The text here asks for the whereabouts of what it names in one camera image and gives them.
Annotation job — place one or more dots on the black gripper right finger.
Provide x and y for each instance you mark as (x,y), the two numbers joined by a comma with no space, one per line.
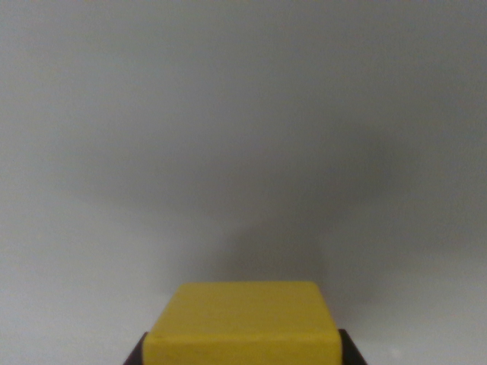
(350,351)

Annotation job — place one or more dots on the yellow cube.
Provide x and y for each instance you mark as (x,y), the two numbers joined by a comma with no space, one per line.
(243,323)

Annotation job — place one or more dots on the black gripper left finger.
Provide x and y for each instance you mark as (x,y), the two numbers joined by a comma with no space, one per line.
(135,353)

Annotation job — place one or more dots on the grey plastic bin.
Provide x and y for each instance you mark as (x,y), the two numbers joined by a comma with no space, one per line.
(190,133)

